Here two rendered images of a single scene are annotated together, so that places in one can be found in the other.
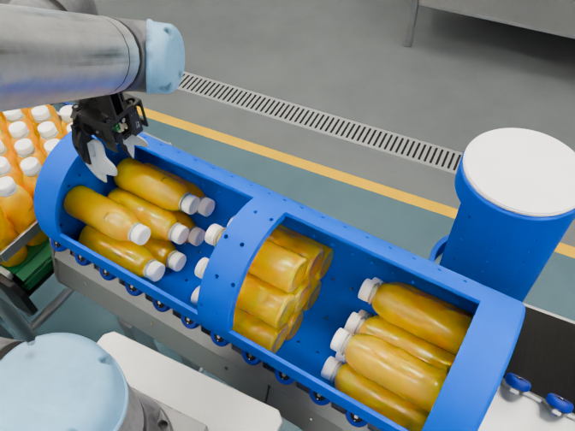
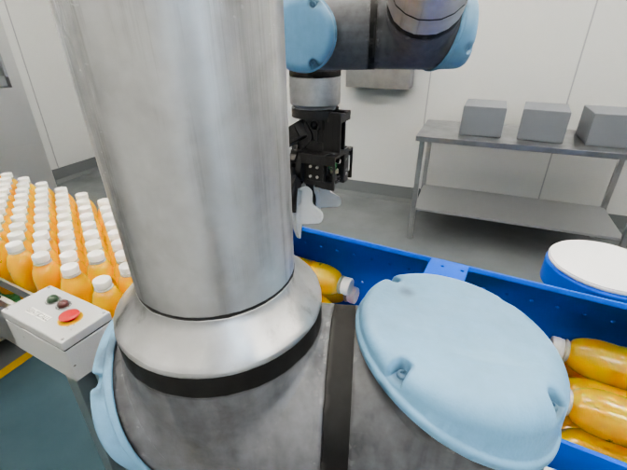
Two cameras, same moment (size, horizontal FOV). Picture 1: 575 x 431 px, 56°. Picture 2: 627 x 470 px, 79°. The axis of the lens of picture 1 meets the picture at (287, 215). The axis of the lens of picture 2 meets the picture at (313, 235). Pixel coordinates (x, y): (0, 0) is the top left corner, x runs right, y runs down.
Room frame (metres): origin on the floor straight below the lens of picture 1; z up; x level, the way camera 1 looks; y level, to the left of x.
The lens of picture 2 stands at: (0.05, 0.33, 1.59)
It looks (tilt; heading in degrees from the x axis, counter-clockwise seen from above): 28 degrees down; 355
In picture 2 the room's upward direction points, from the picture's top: straight up
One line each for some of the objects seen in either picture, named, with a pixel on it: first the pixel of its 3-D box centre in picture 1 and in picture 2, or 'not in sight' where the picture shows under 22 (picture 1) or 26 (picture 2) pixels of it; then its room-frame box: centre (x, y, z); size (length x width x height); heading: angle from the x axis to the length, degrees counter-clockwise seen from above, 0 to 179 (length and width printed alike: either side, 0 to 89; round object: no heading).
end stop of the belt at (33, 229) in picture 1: (68, 198); not in sight; (0.87, 0.52, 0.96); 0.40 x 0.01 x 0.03; 147
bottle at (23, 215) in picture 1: (22, 213); not in sight; (0.81, 0.61, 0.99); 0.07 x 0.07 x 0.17
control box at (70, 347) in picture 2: not in sight; (62, 329); (0.69, 0.79, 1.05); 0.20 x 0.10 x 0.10; 57
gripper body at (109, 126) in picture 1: (102, 102); (319, 146); (0.63, 0.27, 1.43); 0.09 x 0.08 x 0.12; 57
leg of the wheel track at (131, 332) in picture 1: (153, 365); not in sight; (0.73, 0.44, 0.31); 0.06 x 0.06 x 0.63; 57
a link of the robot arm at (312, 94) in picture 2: not in sight; (315, 91); (0.64, 0.27, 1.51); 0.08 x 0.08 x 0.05
